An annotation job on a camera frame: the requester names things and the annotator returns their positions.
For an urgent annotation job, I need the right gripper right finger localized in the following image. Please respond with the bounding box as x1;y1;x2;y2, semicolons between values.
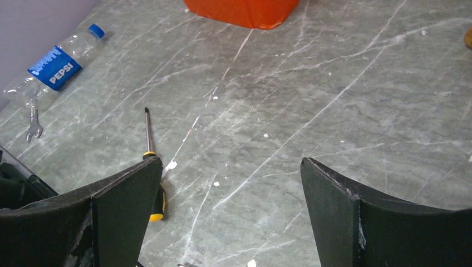
300;157;471;266

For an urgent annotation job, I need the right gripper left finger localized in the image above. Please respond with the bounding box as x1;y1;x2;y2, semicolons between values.
1;157;163;266

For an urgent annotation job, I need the blue cap bottle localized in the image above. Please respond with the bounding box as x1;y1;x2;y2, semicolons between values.
1;24;105;111

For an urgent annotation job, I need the orange plastic bin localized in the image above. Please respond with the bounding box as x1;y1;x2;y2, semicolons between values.
184;0;299;30

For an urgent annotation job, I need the black yellow screwdriver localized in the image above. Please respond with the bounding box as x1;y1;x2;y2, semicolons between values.
142;107;166;222

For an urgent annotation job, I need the small silver wrench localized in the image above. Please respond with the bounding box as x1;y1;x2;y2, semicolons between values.
25;106;43;143

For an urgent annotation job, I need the small orange juice bottle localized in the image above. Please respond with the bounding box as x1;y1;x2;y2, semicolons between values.
464;27;472;49

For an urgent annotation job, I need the black base frame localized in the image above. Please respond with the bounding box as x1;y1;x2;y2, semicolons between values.
1;147;58;210

